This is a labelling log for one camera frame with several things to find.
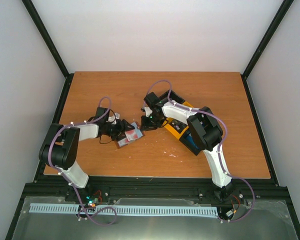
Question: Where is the light blue cable duct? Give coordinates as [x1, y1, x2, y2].
[28, 203, 218, 218]

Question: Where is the black aluminium frame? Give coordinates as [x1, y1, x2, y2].
[5, 0, 300, 240]

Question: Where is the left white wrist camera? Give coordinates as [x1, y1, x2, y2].
[108, 112, 120, 125]

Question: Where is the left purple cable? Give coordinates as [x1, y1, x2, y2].
[47, 96, 118, 227]

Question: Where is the brown leather card holder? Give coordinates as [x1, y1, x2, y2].
[114, 122, 145, 149]

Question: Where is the right electronics connector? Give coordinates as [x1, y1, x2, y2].
[225, 194, 241, 219]

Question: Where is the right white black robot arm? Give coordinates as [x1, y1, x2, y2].
[141, 92, 233, 203]

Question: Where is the red white card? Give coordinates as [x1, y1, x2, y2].
[124, 128, 143, 142]
[117, 138, 129, 148]

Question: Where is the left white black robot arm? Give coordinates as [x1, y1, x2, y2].
[38, 106, 136, 202]

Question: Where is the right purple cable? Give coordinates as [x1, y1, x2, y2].
[146, 79, 256, 224]

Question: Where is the black bin with blue cards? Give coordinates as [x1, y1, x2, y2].
[179, 133, 201, 156]

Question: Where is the yellow card bin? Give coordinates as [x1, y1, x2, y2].
[162, 100, 195, 140]

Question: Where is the purple cable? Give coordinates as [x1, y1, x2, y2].
[146, 79, 256, 224]
[47, 96, 118, 227]

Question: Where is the blue card stack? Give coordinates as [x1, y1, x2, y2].
[186, 134, 197, 148]

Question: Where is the black bin with red cards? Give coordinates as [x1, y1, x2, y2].
[158, 90, 185, 104]

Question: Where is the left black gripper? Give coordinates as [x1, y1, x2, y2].
[104, 119, 135, 142]

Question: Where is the left electronics board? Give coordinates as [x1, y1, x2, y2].
[87, 190, 103, 207]

